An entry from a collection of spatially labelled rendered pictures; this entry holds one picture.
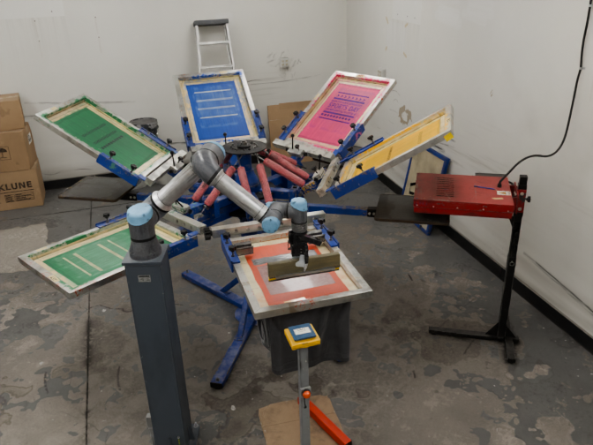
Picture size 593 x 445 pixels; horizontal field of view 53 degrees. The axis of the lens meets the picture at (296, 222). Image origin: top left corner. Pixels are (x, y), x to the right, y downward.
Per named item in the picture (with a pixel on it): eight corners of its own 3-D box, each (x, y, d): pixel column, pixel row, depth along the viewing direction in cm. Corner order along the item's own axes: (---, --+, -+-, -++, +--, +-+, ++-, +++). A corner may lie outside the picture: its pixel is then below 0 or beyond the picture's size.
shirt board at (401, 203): (448, 208, 397) (449, 197, 394) (448, 235, 362) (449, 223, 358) (257, 196, 426) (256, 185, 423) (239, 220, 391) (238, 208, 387)
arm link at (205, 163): (193, 152, 249) (284, 223, 256) (201, 144, 259) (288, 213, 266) (179, 171, 254) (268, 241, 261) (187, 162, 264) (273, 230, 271)
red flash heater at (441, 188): (511, 192, 386) (514, 175, 381) (518, 222, 345) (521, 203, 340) (416, 186, 399) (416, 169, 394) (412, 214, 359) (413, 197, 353)
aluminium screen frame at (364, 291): (372, 297, 286) (372, 290, 285) (254, 320, 272) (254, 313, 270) (319, 230, 355) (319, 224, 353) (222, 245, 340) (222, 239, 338)
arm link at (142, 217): (125, 239, 273) (120, 212, 267) (137, 226, 285) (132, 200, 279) (150, 240, 271) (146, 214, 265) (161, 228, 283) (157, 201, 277)
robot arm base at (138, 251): (125, 260, 275) (122, 242, 270) (133, 245, 288) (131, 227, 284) (158, 260, 274) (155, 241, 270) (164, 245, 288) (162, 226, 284)
